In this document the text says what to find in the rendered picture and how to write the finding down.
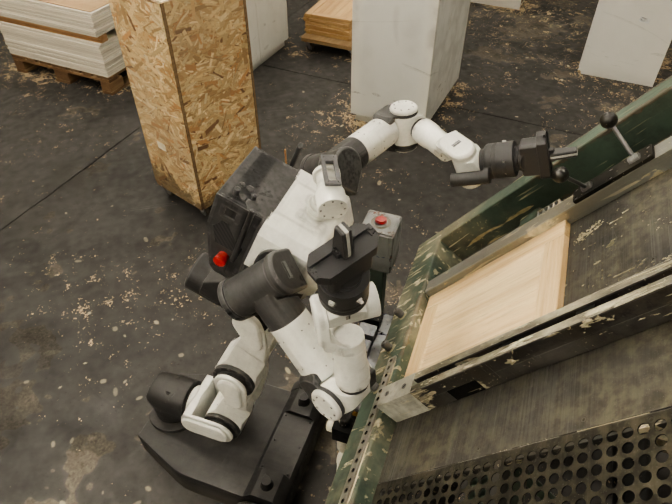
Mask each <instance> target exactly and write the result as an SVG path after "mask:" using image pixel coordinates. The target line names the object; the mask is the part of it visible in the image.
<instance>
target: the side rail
mask: <svg viewBox="0 0 672 504"><path fill-rule="evenodd" d="M615 114H616V115H617V116H618V122H617V124H616V125H615V126H616V127H617V129H618V130H619V132H620V133H621V135H622V136H623V138H624V139H625V141H626V142H627V144H628V145H629V147H630V148H631V149H632V151H633V152H634V153H636V152H638V151H639V150H641V149H643V148H644V147H646V146H648V145H649V144H652V145H653V146H654V145H655V144H657V143H659V142H660V141H662V140H664V139H665V138H667V137H669V136H670V135H672V75H671V76H670V77H668V78H667V79H665V80H664V81H662V82H661V83H659V84H658V85H656V86H655V87H653V88H652V89H650V90H649V91H648V92H646V93H645V94H643V95H642V96H640V97H639V98H637V99H636V100H634V101H633V102H631V103H630V104H628V105H627V106H625V107H624V108H622V109H621V110H619V111H618V112H616V113H615ZM566 147H577V149H578V156H577V157H574V158H567V159H561V160H555V161H554V162H552V164H553V170H554V168H556V167H558V166H563V167H566V168H567V169H568V170H569V176H570V177H572V178H574V179H576V180H578V181H580V182H582V183H584V184H585V183H586V182H588V181H590V180H591V179H593V178H595V177H596V176H598V175H600V174H601V173H603V172H605V171H606V170H608V169H610V168H611V167H613V166H615V165H616V164H618V163H620V162H621V161H623V160H625V159H626V158H628V157H629V154H628V153H627V151H626V150H625V148H624V147H623V145H622V144H621V142H620V141H619V139H618V138H617V136H616V135H615V133H614V132H613V130H612V129H611V128H610V129H605V128H603V127H602V126H601V125H600V124H599V125H597V126H596V127H594V128H593V129H591V130H590V131H588V132H587V133H585V134H584V135H582V136H581V137H579V138H578V139H576V140H575V141H573V142H572V143H570V144H569V145H567V146H566ZM578 187H580V186H578V185H576V184H574V183H572V182H570V181H568V180H567V181H565V182H563V183H557V182H555V181H554V180H553V179H542V178H541V177H540V175H535V176H521V177H520V178H518V179H517V180H516V181H514V182H513V183H511V184H510V185H508V186H507V187H505V188H504V189H502V190H501V191H499V192H498V193H496V194H495V195H493V196H492V197H490V198H489V199H487V200H486V201H484V202H483V203H481V204H480V205H478V206H477V207H475V208H474V209H473V210H471V211H470V212H468V213H467V214H465V215H464V216H462V217H461V218H459V219H458V220H456V221H455V222H453V223H452V224H450V225H449V226H447V227H446V228H444V229H443V231H442V234H441V237H440V241H441V242H443V243H444V244H445V245H447V246H448V247H449V248H450V250H452V251H453V252H454V253H455V254H456V255H457V256H458V257H459V258H461V259H462V260H464V259H465V258H467V257H469V256H470V255H472V254H474V253H475V252H477V251H479V250H480V249H482V248H484V247H485V246H487V245H489V244H490V243H492V242H494V241H495V240H497V239H499V238H500V237H502V236H504V235H505V234H507V233H509V232H510V231H512V230H514V229H515V228H517V227H519V225H520V219H521V218H522V217H523V216H525V215H527V214H528V213H530V212H531V211H533V210H535V209H536V208H539V207H541V208H545V207H546V206H548V205H550V204H551V203H553V202H555V201H556V200H558V199H560V200H561V201H562V200H564V199H565V198H567V197H569V196H570V195H572V194H573V193H574V190H575V189H577V188H578Z"/></svg>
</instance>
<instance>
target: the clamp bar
mask: <svg viewBox="0 0 672 504"><path fill-rule="evenodd" d="M670 320H672V258H671V259H668V260H666V261H664V262H662V263H660V264H657V265H655V266H653V267H651V268H648V269H646V270H644V271H642V272H640V273H637V274H635V275H633V276H631V277H628V278H626V279H624V280H622V281H619V282H617V283H615V284H613V285H611V286H608V287H606V288H604V289H602V290H599V291H597V292H595V293H593V294H591V295H588V296H586V297H584V298H582V299H579V300H577V301H575V302H573V303H571V304H568V305H566V306H564V307H562V308H559V309H557V310H555V311H553V312H550V313H548V314H546V315H544V316H542V317H539V318H537V319H535V320H533V321H530V322H528V323H526V324H524V325H522V326H519V327H517V328H515V329H513V330H510V331H508V332H506V333H504V334H501V335H499V336H497V337H495V338H493V339H490V340H488V341H486V342H484V343H481V344H479V345H477V346H475V347H473V348H470V349H468V350H466V351H464V352H461V353H459V354H457V355H455V356H452V357H450V358H448V359H446V360H444V361H441V362H439V363H437V364H435V365H432V366H430V367H428V368H426V369H424V370H421V371H419V372H417V373H413V374H411V375H409V376H407V377H405V378H402V379H400V380H398V381H396V382H393V383H391V384H389V385H387V386H385V387H383V389H382V392H381V395H380V398H379V401H378V403H377V406H376V407H377V408H378V409H380V410H381V411H382V412H384V413H385V414H386V415H388V416H389V417H390V418H392V419H393V420H394V421H396V422H400V421H402V420H405V419H408V418H410V417H413V416H416V415H418V414H421V413H424V412H426V411H429V410H431V409H433V408H436V407H439V406H442V405H444V404H447V403H450V402H452V401H455V400H459V399H461V398H464V397H467V396H470V395H472V394H475V393H478V392H480V391H483V390H486V389H488V388H490V387H493V386H496V385H498V384H501V383H504V382H506V381H509V380H512V379H515V378H517V377H520V376H523V375H525V374H528V373H531V372H533V371H536V370H539V369H541V368H544V367H547V366H549V365H552V364H555V363H558V362H560V361H563V360H566V359H568V358H571V357H574V356H576V355H579V354H582V353H584V352H587V351H590V350H593V349H595V348H598V347H601V346H603V345H606V344H609V343H611V342H614V341H617V340H619V339H622V338H625V337H627V336H630V335H633V334H636V333H638V332H641V331H644V330H646V329H649V328H652V327H654V326H657V325H660V324H662V323H665V322H668V321H670Z"/></svg>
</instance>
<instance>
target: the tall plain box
mask: <svg viewBox="0 0 672 504"><path fill-rule="evenodd" d="M470 1H471V0H353V11H352V64H351V113H353V114H356V116H355V119H356V120H360V121H364V122H370V121H371V120H373V115H374V113H376V112H377V111H378V110H380V109H381V108H383V107H384V106H386V105H389V104H393V103H394V102H396V101H401V100H408V101H412V102H414V103H415V104H417V106H418V112H419V113H420V114H422V115H423V116H425V117H426V118H427V119H430V120H431V118H432V117H433V115H434V114H435V112H436V111H437V109H438V108H439V106H440V105H441V103H442V102H443V100H444V99H445V97H446V96H447V94H448V93H449V91H450V90H451V88H452V87H453V85H454V84H455V82H456V81H457V79H458V78H459V72H460V65H461V59H462V53H463V46H464V40H465V33H466V27H467V21H468V14H469V8H470Z"/></svg>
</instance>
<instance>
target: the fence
mask: <svg viewBox="0 0 672 504"><path fill-rule="evenodd" d="M654 150H655V158H654V159H652V160H651V161H649V162H647V163H646V164H644V165H642V166H640V167H639V168H637V169H635V170H634V171H632V172H630V173H628V174H627V175H625V176H623V177H622V178H620V179H618V180H616V181H615V182H613V183H611V184H610V185H608V186H606V187H604V188H603V189H601V190H599V191H598V192H596V193H594V194H592V195H591V196H589V197H587V198H586V199H584V200H582V201H580V202H579V203H577V204H575V203H574V202H573V195H572V196H570V197H569V198H567V199H565V200H564V201H562V202H560V203H559V204H557V205H555V206H554V207H552V208H550V209H549V210H547V211H545V212H544V213H542V214H540V215H539V216H537V217H535V218H534V219H532V220H530V221H529V222H527V223H525V224H524V225H522V226H520V227H519V228H517V229H515V230H514V231H512V232H510V233H509V234H507V235H505V236H504V237H502V238H500V239H499V240H497V241H495V242H494V243H492V244H490V245H489V246H487V247H485V248H484V249H482V250H480V251H479V252H477V253H475V254H474V255H472V256H470V257H469V258H467V259H465V260H464V261H462V262H460V263H459V264H457V265H455V266H454V267H452V268H450V269H449V270H447V271H445V272H444V273H442V274H440V275H439V276H437V277H435V278H434V279H432V280H430V281H429V282H428V284H427V287H426V290H425V293H426V294H427V295H428V296H429V297H431V296H432V295H434V294H436V293H438V292H439V291H441V290H443V289H445V288H447V287H448V286H450V285H452V284H454V283H455V282H457V281H459V280H461V279H462V278H464V277H466V276H468V275H469V274H471V273H473V272H475V271H476V270H478V269H480V268H482V267H483V266H485V265H487V264H489V263H490V262H492V261H494V260H496V259H497V258H499V257H501V256H503V255H504V254H506V253H508V252H510V251H511V250H513V249H515V248H517V247H518V246H520V245H522V244H524V243H525V242H527V241H529V240H531V239H532V238H534V237H536V236H538V235H539V234H541V233H543V232H545V231H547V230H548V229H550V228H552V227H554V226H555V225H557V224H559V223H561V222H562V221H564V220H567V221H568V222H569V223H570V224H572V223H573V222H575V221H577V220H579V219H581V218H582V217H584V216H586V215H588V214H590V213H591V212H593V211H595V210H597V209H598V208H600V207H602V206H604V205H606V204H607V203H609V202H611V201H613V200H615V199H616V198H618V197H620V196H622V195H623V194H625V193H627V192H629V191H631V190H632V189H634V188H636V187H638V186H640V185H641V184H643V183H645V182H647V181H648V180H650V179H652V178H654V177H656V176H657V175H659V174H661V173H663V172H665V171H666V170H668V169H670V168H672V136H671V137H669V138H667V139H666V140H664V141H662V142H661V143H659V144H657V145H656V146H654Z"/></svg>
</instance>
